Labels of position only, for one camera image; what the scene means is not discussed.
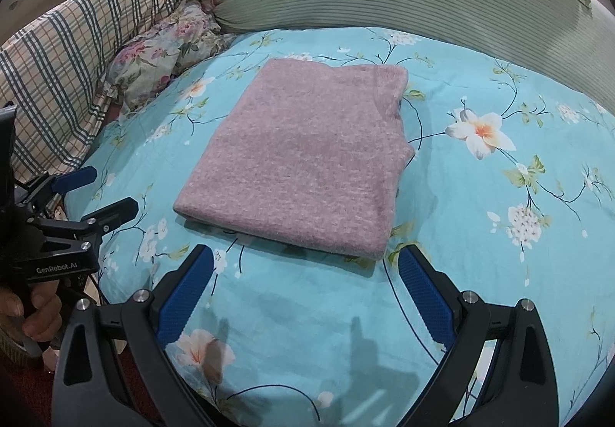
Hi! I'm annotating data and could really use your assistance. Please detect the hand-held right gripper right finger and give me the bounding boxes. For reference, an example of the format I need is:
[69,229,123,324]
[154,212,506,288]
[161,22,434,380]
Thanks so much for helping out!
[398,244,562,427]

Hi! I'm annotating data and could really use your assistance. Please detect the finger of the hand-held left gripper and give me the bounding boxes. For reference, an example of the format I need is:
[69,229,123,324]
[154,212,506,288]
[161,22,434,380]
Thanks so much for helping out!
[19,166,98,209]
[36,196,140,246]

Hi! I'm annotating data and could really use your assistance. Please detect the mauve pink towel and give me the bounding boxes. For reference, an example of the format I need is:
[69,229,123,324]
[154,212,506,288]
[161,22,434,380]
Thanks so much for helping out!
[173,58,416,261]

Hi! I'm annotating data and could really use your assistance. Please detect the blue floral bedsheet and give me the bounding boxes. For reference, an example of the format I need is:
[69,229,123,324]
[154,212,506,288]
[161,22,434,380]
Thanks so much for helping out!
[62,26,615,427]

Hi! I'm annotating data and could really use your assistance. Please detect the plaid blanket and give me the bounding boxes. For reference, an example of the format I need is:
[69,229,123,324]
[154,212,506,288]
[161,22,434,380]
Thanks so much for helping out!
[0,0,232,179]

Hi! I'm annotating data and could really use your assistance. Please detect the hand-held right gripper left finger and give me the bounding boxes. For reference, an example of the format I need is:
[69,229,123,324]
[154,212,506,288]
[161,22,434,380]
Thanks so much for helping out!
[50,244,215,427]

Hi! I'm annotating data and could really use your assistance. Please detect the floral ruffled pillow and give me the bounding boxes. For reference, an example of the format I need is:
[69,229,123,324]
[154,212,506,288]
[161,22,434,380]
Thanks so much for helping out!
[103,0,237,116]

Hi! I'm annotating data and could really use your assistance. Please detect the person's left hand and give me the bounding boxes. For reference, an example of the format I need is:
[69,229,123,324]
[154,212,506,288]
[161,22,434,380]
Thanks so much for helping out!
[0,287,64,342]

